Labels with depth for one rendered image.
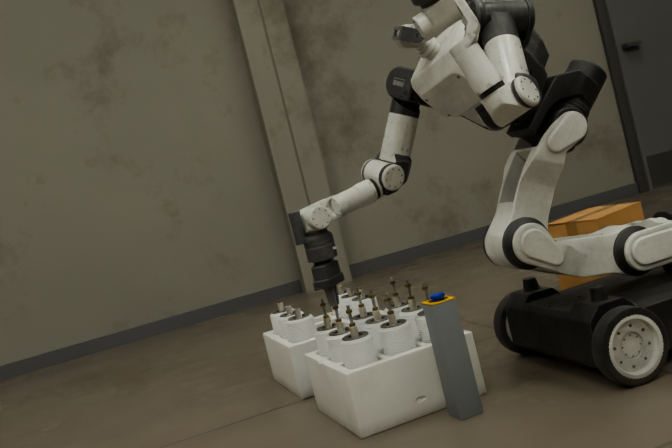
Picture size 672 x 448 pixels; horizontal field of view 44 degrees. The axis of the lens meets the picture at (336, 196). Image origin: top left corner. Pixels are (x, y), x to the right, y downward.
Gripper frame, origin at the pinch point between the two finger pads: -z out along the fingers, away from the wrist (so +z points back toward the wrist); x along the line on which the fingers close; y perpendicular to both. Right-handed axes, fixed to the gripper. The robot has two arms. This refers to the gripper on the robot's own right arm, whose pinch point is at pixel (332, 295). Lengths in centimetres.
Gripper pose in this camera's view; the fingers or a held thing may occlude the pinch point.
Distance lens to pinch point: 242.0
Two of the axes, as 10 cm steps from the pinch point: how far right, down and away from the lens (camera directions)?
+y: 8.5, -1.9, -4.9
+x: -4.7, 1.5, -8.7
